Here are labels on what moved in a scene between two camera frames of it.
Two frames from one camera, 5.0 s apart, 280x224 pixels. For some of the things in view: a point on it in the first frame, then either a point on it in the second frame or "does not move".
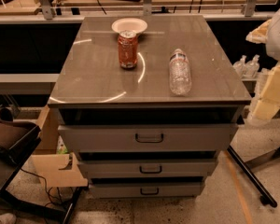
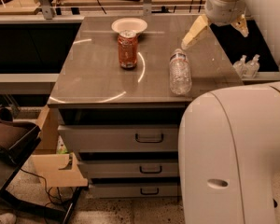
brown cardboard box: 55,170 does not move
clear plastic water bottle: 179,73 does not move
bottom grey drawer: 146,189 does not move
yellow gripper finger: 275,92 → 200,24
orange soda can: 128,49 does not move
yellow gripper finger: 259,35 → 241,24
